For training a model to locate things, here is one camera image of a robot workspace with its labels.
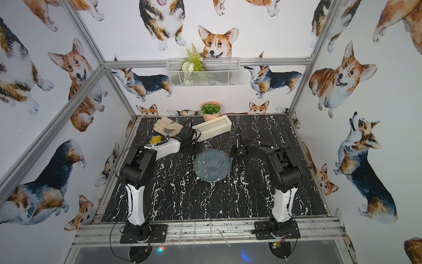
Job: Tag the pink pot with succulent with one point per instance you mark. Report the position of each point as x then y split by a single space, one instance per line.
210 110

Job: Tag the white wire wall basket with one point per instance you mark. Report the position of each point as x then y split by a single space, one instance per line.
209 72

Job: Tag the beige work glove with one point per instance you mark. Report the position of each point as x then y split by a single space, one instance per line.
167 127

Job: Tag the yellow spatula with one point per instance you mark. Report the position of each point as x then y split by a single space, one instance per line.
155 139

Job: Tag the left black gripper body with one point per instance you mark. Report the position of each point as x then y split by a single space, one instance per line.
186 132

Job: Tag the cream plastic wrap dispenser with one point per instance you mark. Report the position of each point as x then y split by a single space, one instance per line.
215 127

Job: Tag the blue-grey ceramic plate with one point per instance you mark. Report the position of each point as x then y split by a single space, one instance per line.
212 165

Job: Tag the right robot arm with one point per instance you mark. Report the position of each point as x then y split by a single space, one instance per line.
285 175

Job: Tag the clear plastic wrap sheet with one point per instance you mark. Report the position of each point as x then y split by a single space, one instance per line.
212 165

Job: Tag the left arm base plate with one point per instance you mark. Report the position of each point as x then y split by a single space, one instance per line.
153 233

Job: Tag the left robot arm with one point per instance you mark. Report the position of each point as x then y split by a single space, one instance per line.
139 166

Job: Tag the green fern with white flower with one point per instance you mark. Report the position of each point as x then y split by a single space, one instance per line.
193 62

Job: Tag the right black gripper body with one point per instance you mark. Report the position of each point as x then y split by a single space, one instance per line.
237 151

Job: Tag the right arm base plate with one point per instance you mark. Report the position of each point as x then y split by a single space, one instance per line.
271 229

